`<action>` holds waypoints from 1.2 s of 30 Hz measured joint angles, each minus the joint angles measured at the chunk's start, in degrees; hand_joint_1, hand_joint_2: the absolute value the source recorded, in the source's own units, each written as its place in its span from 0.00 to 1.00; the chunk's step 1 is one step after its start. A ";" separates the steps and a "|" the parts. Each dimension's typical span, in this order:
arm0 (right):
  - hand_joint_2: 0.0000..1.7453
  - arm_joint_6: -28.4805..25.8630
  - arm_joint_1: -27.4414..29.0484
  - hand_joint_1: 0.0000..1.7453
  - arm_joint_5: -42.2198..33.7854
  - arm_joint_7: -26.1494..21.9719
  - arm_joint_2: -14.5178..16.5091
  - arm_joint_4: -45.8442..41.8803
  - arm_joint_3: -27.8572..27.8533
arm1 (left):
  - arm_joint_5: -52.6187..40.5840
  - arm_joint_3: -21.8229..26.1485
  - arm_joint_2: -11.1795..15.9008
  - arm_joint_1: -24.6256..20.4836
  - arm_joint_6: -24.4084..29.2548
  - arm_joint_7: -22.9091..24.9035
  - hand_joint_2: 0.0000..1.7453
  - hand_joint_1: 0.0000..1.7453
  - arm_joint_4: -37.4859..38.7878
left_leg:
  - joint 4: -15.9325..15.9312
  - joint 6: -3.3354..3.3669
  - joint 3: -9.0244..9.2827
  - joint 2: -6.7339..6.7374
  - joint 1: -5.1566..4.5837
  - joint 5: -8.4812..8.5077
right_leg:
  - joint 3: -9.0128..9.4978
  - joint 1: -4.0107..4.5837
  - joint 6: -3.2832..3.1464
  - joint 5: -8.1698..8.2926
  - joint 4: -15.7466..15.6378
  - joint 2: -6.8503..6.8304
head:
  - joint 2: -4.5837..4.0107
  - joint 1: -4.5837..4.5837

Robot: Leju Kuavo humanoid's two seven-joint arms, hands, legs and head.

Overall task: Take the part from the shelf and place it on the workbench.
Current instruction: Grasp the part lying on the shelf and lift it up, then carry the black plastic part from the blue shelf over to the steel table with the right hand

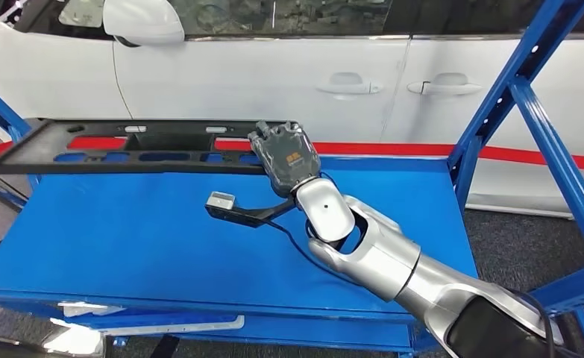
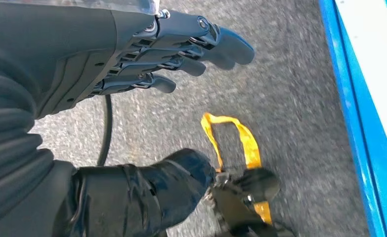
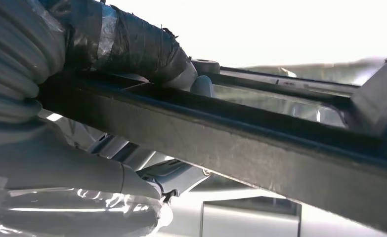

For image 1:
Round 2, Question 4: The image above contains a white car door handle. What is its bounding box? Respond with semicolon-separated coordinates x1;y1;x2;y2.
406;72;485;98
315;71;386;98

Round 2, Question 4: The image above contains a black left robot foot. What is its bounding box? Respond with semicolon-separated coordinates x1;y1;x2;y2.
149;336;180;358

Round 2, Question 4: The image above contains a black plastic panel part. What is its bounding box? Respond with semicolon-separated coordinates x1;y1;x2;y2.
0;117;303;176

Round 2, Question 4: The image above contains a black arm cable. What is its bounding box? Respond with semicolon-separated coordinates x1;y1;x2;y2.
266;219;557;358

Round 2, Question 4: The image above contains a chrome stanchion post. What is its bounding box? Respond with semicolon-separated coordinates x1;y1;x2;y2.
42;323;107;358

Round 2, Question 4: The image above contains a white car side mirror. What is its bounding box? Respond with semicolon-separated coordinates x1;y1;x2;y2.
102;0;186;48

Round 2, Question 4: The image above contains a long red barrier belt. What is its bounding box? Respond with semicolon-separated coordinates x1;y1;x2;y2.
66;136;584;173

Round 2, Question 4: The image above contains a blue metal shelf rack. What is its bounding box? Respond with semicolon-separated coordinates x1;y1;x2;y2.
0;0;584;358

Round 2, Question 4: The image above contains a white car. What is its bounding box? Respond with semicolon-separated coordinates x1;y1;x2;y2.
0;0;584;219

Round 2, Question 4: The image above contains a pale wrist camera on bracket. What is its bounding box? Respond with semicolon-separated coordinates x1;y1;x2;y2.
204;191;298;229

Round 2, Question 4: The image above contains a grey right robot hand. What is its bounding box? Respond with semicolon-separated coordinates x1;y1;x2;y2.
247;119;322;198

